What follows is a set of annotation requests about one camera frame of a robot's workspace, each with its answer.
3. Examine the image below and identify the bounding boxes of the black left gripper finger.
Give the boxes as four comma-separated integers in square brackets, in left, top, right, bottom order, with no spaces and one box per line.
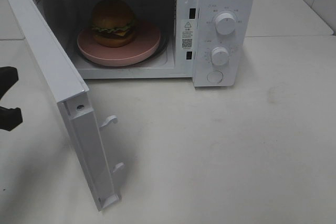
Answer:
[0,66,18,98]
[0,107,23,131]

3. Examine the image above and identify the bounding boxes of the white microwave door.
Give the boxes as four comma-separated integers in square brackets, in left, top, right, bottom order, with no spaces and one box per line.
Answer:
[8,0,124,211]

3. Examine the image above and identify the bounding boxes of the burger with lettuce and cheese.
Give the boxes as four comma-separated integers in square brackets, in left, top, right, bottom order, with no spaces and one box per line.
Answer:
[91,0,138,48]

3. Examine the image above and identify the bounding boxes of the pink round plate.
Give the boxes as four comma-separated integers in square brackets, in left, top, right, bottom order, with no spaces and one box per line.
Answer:
[77,20,161,67]

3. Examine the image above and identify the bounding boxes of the round white door button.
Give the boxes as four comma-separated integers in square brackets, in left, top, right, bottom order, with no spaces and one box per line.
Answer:
[207,71,224,84]

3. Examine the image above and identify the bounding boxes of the glass microwave turntable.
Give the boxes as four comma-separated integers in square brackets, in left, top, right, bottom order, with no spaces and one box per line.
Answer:
[73,36,169,68]

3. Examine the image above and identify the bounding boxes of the white microwave oven body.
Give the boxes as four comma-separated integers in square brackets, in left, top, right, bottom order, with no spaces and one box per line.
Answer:
[34,0,253,87]

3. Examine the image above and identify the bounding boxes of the lower white timer knob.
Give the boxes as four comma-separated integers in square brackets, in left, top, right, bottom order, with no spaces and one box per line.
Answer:
[211,47,229,66]

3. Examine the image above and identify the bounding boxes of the upper white power knob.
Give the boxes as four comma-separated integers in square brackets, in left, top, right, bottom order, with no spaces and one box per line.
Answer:
[213,10,237,35]

